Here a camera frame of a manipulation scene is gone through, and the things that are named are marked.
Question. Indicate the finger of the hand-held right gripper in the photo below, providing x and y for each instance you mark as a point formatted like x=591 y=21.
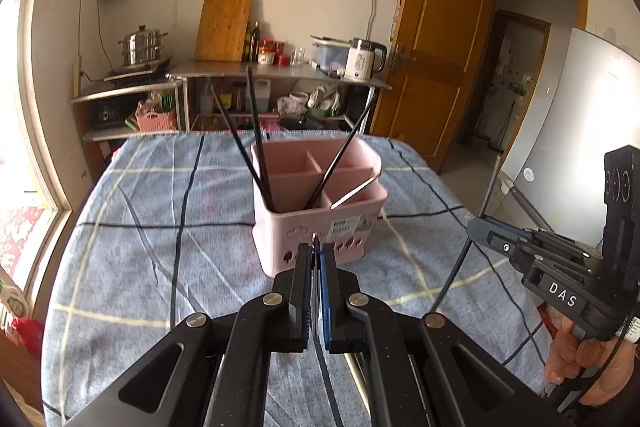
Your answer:
x=492 y=241
x=515 y=229

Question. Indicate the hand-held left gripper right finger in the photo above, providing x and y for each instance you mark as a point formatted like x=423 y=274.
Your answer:
x=326 y=307

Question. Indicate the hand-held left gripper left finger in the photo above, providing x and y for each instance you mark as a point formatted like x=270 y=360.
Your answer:
x=300 y=302

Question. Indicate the pink plastic utensil basket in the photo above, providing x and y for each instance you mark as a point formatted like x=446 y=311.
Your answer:
x=295 y=232

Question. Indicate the silver metal chopstick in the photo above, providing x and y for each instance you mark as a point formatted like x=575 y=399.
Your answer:
x=355 y=190

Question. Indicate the person's right hand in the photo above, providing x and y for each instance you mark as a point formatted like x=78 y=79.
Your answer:
x=565 y=352

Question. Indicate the grey refrigerator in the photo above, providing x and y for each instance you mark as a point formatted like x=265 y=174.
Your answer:
x=565 y=122

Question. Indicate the blue plaid tablecloth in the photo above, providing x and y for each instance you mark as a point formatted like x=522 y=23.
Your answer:
x=150 y=282

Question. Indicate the black pan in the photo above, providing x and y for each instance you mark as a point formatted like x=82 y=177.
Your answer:
x=300 y=123

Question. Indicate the wooden door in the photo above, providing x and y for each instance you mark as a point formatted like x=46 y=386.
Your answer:
x=430 y=57

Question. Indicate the white plastic bag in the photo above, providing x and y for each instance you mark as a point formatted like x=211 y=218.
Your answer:
x=292 y=103

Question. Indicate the white plastic jug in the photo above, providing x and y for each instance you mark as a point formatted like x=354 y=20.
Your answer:
x=262 y=97

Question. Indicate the white electric kettle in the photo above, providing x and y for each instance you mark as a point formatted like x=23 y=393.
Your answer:
x=361 y=62

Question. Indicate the pink woven basket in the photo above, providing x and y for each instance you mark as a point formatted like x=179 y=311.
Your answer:
x=157 y=122

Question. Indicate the metal kitchen table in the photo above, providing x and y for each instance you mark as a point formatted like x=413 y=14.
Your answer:
x=280 y=71

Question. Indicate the clear drinking glass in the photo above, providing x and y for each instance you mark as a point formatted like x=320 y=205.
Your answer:
x=298 y=57

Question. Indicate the clear plastic storage box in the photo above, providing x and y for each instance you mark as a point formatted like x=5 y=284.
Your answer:
x=327 y=54

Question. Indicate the white jar with red lid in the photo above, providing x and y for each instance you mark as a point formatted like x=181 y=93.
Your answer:
x=266 y=54

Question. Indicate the dark oil bottle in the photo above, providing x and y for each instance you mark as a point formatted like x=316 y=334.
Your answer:
x=257 y=42
x=248 y=44

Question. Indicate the red bag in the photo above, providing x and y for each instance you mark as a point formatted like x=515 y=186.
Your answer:
x=30 y=334

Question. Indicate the black induction cooker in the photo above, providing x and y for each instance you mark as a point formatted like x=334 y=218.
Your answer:
x=145 y=72

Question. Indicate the bamboo cutting board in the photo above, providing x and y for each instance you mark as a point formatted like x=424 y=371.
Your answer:
x=222 y=29

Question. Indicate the steel steamer pot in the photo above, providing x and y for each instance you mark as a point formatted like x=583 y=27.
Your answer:
x=142 y=49

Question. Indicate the beige power strip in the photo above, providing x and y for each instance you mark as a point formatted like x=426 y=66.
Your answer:
x=78 y=74

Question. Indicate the white window frame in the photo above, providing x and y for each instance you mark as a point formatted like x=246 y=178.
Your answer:
x=47 y=132

